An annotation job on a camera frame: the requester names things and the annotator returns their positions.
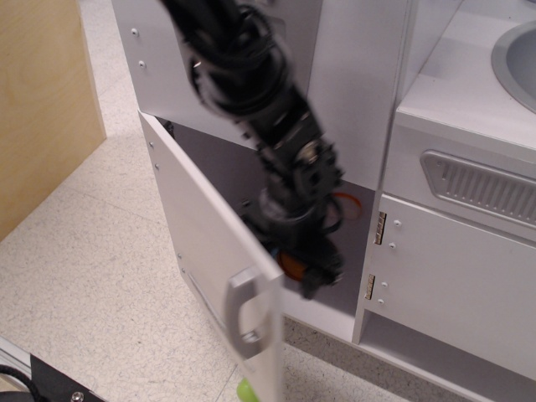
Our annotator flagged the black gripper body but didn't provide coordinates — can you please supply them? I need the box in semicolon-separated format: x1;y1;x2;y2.
240;200;344;285

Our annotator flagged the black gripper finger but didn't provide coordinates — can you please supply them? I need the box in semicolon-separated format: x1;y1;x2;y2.
301;267;335;300

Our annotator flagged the silver fridge door handle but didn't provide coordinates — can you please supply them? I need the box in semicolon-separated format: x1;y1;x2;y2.
224;267;271;360

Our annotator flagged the white low fridge door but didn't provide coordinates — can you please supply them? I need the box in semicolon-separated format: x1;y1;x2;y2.
138;112;284;401

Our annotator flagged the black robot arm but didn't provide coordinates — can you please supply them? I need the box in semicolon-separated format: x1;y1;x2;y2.
164;1;343;299

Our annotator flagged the white toy fridge cabinet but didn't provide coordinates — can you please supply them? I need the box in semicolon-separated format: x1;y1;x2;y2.
113;1;411;341

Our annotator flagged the orange toy pot lid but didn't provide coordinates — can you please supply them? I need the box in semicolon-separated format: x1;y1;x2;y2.
276;251;307;281

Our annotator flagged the toy bread slice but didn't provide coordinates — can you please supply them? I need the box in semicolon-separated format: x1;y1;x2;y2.
333;192;363;220

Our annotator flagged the lower brass door hinge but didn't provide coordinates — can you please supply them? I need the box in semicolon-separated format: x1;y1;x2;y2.
364;274;375;300

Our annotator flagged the brass door hinge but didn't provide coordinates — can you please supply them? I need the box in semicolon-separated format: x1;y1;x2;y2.
364;274;375;300
374;211;387;245

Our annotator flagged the upper brass door hinge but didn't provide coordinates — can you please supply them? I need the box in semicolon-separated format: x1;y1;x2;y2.
374;211;387;245

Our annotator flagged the green toy ball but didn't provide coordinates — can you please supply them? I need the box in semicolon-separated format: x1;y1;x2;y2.
236;378;259;402

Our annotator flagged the white toy kitchen counter unit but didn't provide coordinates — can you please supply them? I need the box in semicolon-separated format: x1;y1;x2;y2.
353;1;535;401

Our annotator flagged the white oven cabinet door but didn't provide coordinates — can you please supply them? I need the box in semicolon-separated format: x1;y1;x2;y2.
364;196;535;379

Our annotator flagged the silver vent grille panel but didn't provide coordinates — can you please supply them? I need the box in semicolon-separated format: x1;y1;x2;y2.
420;150;535;228

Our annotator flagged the grey round sink basin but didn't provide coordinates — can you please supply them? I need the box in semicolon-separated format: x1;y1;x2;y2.
491;21;536;113

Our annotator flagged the light wooden board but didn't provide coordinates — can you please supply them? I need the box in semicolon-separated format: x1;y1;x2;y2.
1;1;106;238

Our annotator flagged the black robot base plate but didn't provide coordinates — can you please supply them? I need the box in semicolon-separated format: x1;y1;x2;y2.
0;353;106;402

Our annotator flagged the aluminium frame rail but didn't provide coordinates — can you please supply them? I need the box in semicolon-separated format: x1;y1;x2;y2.
0;337;32;392

